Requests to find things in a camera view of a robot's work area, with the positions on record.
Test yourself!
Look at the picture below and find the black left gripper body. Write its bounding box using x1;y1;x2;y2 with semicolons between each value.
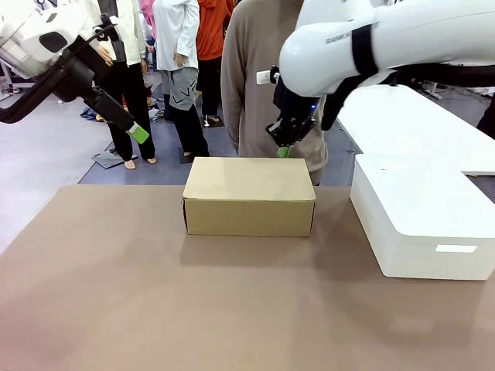
49;56;106;104

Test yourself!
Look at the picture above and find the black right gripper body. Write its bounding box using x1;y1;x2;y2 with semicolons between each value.
272;73;321;121

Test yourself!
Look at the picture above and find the brown cardboard shoe box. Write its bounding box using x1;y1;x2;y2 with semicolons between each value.
181;155;318;238

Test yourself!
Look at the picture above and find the mannequin in white jacket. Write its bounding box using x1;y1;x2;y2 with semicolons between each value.
82;0;159;170

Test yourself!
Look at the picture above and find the blue clothes pile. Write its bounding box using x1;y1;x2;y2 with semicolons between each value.
80;104;106;123

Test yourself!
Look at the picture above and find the clothes pile on floor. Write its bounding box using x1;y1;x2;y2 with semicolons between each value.
145;85;172;124

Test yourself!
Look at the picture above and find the person in beige sweater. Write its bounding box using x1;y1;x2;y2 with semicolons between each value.
220;0;330;187

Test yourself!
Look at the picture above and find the white background workbench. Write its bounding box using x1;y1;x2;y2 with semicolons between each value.
0;57;36;102

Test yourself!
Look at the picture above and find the mannequin in grey shorts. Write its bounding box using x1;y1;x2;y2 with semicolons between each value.
152;0;212;158

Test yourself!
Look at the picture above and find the white plastic storage bin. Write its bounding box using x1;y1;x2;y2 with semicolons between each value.
350;152;495;281

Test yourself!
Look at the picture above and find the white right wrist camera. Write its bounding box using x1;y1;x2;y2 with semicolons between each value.
255;65;282;86

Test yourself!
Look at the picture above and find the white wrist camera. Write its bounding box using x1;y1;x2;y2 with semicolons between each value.
91;13;120;43
255;65;282;86

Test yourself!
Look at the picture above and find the grey mannequin base plate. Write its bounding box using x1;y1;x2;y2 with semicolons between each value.
90;148;138;169

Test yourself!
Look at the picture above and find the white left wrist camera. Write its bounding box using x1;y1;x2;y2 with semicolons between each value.
91;13;120;43

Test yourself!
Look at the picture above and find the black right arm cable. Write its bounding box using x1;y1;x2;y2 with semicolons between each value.
320;22;495;132

